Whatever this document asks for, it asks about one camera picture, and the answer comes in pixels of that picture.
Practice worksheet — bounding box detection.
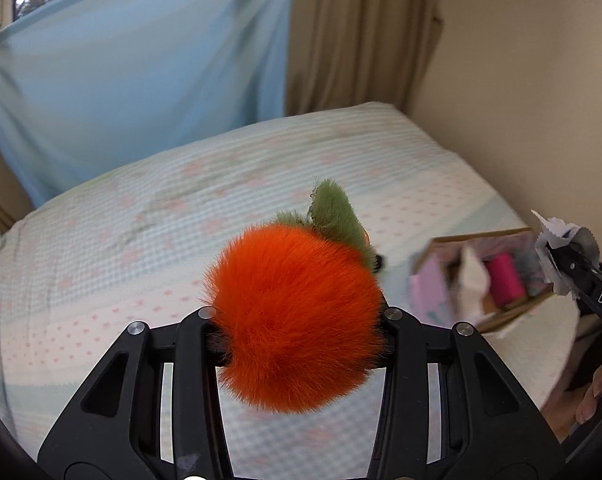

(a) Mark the white cloth square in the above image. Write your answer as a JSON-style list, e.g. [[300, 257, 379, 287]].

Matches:
[[530, 209, 600, 300]]

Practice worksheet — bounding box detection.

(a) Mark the bed with checked sheet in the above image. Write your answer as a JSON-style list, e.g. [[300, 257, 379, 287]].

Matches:
[[0, 101, 582, 463]]

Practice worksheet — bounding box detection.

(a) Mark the light blue hanging cloth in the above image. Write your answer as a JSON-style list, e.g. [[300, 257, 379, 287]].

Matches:
[[0, 0, 295, 209]]

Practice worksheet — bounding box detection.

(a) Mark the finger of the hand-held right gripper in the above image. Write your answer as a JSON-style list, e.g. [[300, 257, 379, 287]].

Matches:
[[548, 241, 602, 306]]

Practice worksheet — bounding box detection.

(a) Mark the patterned cardboard box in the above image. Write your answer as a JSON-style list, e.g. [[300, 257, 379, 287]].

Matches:
[[407, 226, 558, 334]]

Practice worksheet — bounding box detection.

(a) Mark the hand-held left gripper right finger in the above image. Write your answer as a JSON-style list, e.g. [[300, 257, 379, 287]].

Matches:
[[365, 306, 568, 466]]

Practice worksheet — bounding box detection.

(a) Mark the black and white sock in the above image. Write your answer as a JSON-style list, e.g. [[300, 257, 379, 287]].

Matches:
[[455, 244, 492, 322]]

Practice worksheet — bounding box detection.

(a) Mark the person's right hand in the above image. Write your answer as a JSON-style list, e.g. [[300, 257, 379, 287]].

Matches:
[[575, 337, 602, 424]]

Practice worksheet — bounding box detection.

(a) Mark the pink cloth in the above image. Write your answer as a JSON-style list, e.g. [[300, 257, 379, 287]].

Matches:
[[482, 252, 528, 309]]

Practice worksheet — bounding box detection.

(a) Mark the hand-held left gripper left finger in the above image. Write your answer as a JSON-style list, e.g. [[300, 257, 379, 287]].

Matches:
[[37, 306, 237, 466]]

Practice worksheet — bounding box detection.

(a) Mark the grey sock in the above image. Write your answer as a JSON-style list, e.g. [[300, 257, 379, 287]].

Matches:
[[522, 249, 549, 297]]

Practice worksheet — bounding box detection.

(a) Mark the orange fluffy pompom green leaf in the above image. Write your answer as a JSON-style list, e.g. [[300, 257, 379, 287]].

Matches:
[[201, 177, 388, 415]]

